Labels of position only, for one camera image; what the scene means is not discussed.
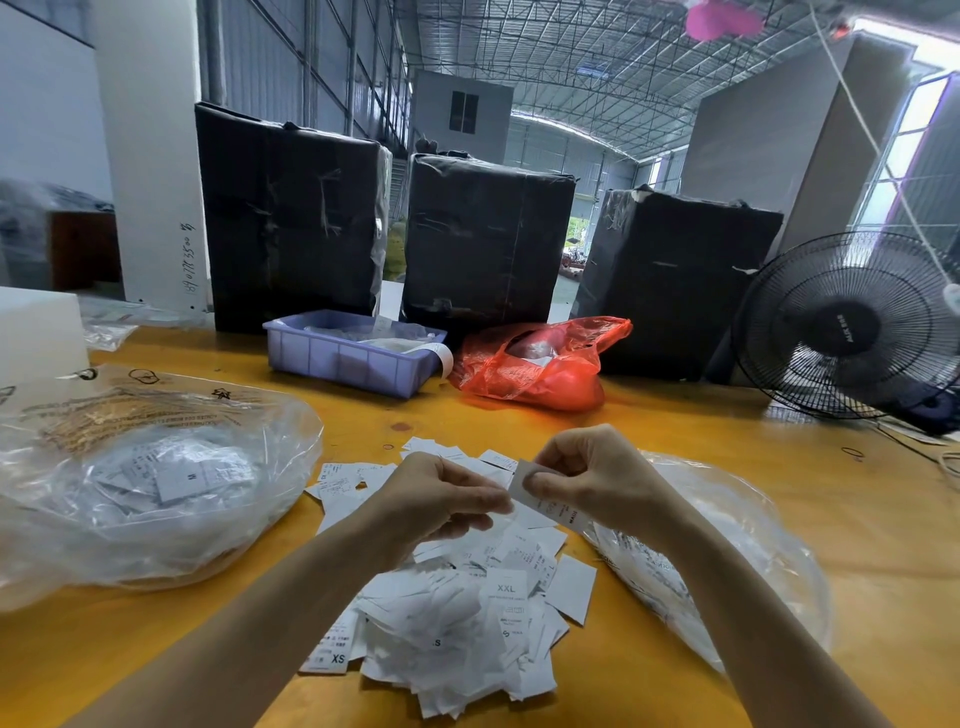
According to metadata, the person's left hand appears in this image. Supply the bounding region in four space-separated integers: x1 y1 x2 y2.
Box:
360 453 515 569

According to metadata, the person's right hand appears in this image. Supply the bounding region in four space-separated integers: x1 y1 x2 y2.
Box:
522 424 695 551

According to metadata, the white paper label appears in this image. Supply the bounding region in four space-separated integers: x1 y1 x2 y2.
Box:
507 462 581 528

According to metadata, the pile of white labels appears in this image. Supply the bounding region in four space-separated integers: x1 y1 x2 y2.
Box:
300 436 599 719

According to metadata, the clear plastic bag black print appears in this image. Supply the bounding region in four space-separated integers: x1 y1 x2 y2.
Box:
577 450 834 677

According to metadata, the large clear bag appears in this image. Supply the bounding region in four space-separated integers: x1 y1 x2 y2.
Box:
0 367 324 609

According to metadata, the person's right forearm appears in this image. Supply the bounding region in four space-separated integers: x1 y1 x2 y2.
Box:
645 502 896 728

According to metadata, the person's left forearm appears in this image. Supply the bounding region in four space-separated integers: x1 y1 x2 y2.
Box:
67 525 422 728

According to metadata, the red plastic bag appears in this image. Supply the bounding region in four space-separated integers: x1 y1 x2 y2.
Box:
450 315 635 413

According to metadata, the blue plastic bin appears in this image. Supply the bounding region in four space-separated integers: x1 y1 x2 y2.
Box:
262 310 455 399

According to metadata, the large black wrapped bale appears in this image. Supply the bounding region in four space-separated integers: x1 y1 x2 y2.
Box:
400 153 578 344
195 102 395 336
571 187 785 383

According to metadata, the black table fan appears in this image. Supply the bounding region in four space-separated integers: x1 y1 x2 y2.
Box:
733 229 960 437

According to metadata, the grey cabin with window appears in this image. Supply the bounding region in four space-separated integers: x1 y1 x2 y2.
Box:
411 70 515 164

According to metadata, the white foam box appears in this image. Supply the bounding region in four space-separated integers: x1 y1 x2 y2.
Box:
0 286 92 387

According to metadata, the brown wooden cabinet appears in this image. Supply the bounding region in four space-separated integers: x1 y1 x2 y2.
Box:
48 210 122 291

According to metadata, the white pillar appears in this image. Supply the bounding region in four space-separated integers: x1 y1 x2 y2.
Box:
87 0 212 314

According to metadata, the pink hanging object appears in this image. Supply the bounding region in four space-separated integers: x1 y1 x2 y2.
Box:
684 0 767 44

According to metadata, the bundle of cables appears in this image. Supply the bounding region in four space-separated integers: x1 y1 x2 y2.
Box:
885 417 960 479

